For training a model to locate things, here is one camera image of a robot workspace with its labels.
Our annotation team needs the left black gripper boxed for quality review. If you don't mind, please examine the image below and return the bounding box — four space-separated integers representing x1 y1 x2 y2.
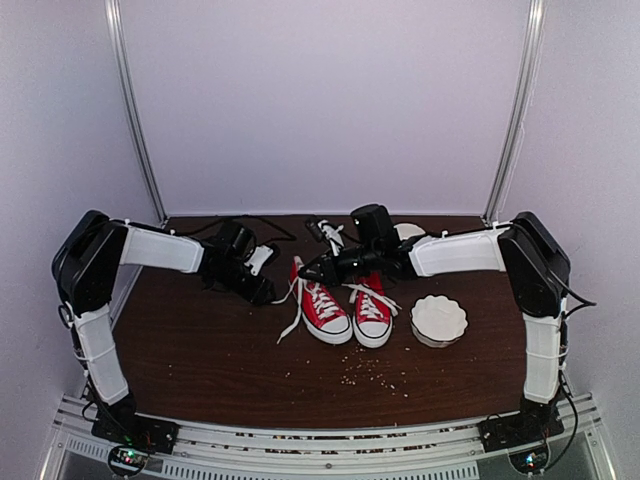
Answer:
212 259 274 307

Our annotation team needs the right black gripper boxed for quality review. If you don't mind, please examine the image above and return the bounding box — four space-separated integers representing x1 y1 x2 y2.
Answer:
299 242 381 288

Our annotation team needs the red canvas sneaker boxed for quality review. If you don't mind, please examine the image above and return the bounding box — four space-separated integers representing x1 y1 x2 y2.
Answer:
273 256 353 345
344 272 401 349

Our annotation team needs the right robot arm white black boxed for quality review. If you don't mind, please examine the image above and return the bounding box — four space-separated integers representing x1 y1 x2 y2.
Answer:
300 204 575 442

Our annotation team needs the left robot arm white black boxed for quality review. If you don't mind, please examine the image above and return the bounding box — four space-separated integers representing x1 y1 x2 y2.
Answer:
51 210 279 444

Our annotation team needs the black bowl white inside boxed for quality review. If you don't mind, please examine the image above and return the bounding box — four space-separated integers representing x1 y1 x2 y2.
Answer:
394 222 429 243

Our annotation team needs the white scalloped ceramic bowl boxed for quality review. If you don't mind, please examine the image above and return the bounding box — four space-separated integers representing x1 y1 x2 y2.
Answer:
410 295 469 348

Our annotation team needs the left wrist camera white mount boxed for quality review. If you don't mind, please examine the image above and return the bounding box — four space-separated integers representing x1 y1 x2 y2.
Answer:
244 243 280 276

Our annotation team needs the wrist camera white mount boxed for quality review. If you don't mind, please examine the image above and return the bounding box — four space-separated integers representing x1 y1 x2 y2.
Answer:
244 243 280 276
304 217 345 256

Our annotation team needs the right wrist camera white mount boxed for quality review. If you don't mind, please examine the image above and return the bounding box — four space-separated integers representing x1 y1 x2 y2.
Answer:
304 217 345 256

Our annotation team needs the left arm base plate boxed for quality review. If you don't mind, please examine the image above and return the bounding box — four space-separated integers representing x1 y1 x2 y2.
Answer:
91 416 179 454

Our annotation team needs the aluminium front rail frame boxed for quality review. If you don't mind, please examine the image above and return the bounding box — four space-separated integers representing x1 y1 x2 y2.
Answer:
35 394 622 479

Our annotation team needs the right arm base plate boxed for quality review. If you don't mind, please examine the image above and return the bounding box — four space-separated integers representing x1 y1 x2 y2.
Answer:
478 413 565 452

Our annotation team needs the left aluminium corner post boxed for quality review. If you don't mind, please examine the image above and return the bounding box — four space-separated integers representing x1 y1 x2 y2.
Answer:
104 0 168 224

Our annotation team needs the aluminium corner post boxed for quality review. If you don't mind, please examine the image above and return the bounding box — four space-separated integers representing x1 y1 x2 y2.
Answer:
104 0 168 224
482 0 547 225

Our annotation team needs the right aluminium corner post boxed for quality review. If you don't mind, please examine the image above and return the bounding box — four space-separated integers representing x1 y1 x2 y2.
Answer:
482 0 547 225

